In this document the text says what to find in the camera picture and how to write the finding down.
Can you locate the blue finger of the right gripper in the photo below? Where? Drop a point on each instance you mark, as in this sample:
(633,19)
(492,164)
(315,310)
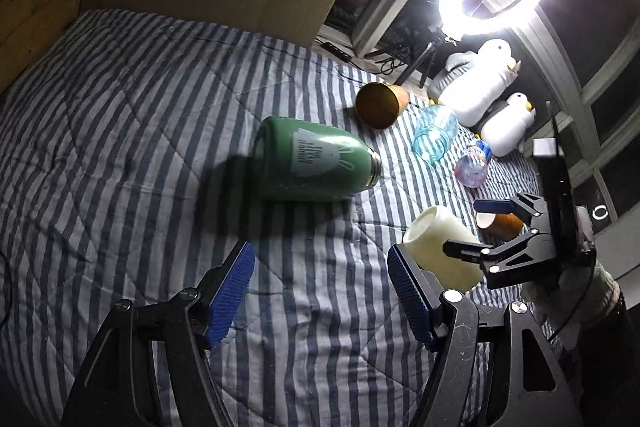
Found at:
(493,206)

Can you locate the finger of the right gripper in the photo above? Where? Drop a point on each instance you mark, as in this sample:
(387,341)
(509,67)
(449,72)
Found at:
(465,251)

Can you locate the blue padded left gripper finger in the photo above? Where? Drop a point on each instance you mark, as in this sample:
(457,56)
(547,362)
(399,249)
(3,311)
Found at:
(116,384)

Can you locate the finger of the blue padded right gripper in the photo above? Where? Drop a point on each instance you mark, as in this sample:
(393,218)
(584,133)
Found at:
(502,348)

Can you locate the cream plastic cup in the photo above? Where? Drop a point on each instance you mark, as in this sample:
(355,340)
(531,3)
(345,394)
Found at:
(425,239)

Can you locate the orange paper cup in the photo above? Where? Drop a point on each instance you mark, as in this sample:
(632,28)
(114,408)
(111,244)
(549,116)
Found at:
(379,104)
(505,226)

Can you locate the small purple clear cup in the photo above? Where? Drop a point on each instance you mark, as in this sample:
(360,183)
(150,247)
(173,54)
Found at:
(472,167)

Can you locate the clear blue plastic cup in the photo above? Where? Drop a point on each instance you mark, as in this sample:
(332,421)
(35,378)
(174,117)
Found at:
(436,130)

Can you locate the small white penguin plush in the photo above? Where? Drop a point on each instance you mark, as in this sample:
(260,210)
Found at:
(505,123)

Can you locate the large white penguin plush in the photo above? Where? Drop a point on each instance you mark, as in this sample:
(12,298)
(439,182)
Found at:
(471,81)

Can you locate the black tripod stand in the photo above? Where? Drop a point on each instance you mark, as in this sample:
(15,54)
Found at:
(412,52)

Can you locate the green metal water bottle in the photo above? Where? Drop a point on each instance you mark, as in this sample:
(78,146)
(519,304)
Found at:
(303,161)

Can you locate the black power strip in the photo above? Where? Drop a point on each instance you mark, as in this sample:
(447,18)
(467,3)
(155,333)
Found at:
(335,51)

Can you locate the blue white striped quilt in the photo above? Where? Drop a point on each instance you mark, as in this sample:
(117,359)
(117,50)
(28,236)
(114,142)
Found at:
(124,175)

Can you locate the white window frame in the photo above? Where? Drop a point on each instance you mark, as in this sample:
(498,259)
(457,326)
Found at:
(584,53)

